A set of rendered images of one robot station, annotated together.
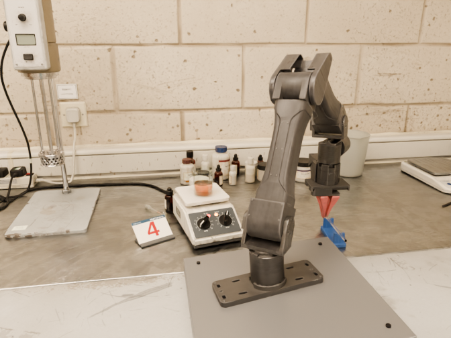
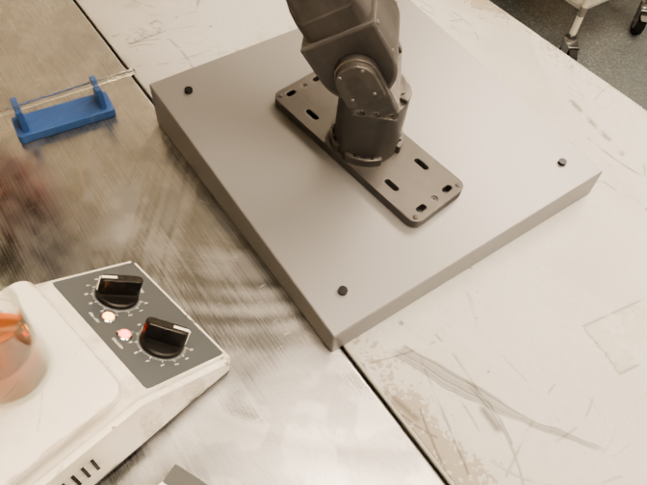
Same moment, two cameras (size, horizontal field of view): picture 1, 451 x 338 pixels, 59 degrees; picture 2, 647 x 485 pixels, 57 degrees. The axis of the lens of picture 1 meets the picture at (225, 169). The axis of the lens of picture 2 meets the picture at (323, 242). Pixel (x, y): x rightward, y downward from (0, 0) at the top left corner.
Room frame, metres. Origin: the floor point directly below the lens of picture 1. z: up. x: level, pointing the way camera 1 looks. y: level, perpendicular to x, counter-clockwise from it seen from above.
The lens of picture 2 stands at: (0.87, 0.27, 1.35)
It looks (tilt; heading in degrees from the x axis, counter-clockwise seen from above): 53 degrees down; 241
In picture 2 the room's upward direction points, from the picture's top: 5 degrees clockwise
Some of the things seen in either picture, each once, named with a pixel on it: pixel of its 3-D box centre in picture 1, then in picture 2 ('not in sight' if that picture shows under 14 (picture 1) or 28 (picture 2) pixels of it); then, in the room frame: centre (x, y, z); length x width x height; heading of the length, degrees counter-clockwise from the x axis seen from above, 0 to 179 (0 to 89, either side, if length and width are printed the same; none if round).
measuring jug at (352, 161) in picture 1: (347, 152); not in sight; (1.40, -0.45, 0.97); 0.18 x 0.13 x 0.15; 3
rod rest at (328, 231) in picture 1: (333, 231); (61, 107); (0.89, -0.27, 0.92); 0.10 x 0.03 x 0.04; 4
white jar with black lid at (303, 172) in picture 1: (303, 170); not in sight; (1.31, -0.27, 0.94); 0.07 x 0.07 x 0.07
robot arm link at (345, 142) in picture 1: (332, 135); not in sight; (1.01, -0.28, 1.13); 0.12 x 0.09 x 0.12; 149
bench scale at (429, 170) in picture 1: (444, 174); not in sight; (1.32, -0.77, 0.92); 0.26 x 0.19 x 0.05; 11
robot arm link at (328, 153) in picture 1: (329, 151); not in sight; (0.97, -0.27, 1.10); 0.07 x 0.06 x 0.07; 149
